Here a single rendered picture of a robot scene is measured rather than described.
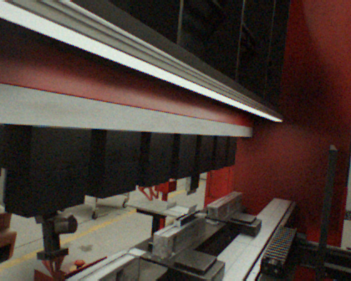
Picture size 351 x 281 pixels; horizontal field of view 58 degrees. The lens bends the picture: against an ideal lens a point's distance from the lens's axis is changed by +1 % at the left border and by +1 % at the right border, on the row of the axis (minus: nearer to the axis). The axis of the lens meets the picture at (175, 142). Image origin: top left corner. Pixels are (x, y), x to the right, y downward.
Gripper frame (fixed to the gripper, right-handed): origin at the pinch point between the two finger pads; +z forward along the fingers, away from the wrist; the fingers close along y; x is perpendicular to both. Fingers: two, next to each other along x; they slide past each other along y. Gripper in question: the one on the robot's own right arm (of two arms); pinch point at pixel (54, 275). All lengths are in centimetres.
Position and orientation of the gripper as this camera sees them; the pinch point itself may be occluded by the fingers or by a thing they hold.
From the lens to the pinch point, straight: 130.5
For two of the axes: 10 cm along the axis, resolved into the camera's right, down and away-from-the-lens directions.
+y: 8.5, -1.7, -5.1
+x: 5.1, 0.1, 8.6
